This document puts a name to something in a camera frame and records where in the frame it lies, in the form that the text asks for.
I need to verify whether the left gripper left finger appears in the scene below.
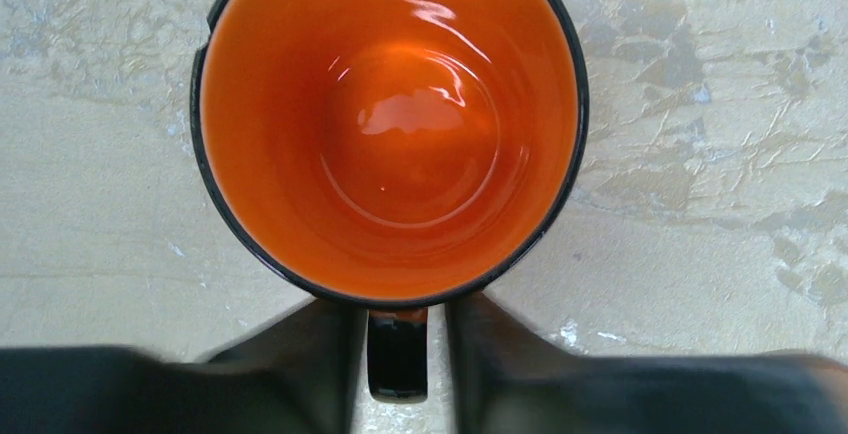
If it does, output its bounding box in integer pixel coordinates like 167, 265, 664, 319
1, 300, 366, 433

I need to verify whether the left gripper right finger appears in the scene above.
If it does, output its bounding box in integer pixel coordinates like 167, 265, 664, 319
445, 294, 847, 433

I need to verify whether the orange mug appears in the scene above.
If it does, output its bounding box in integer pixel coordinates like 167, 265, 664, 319
190, 0, 589, 402

